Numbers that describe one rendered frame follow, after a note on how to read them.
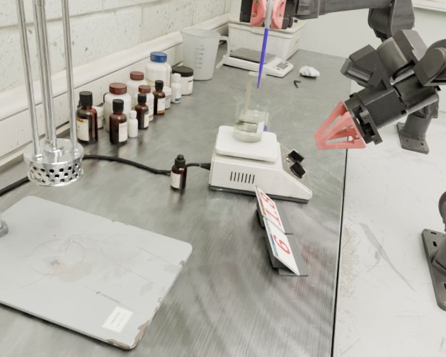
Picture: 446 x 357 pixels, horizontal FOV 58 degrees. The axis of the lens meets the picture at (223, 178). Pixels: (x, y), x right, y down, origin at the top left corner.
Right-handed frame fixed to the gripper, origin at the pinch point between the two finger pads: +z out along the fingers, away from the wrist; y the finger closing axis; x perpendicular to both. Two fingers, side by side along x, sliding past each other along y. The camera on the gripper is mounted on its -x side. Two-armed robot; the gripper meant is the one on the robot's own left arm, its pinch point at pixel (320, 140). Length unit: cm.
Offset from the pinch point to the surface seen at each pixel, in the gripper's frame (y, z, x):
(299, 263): 19.4, 10.0, 8.1
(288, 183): 1.5, 8.9, 4.3
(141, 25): -62, 36, -34
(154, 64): -43, 33, -24
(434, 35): -138, -56, 43
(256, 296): 27.1, 15.3, 4.1
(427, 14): -140, -57, 33
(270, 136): -8.7, 9.1, -1.9
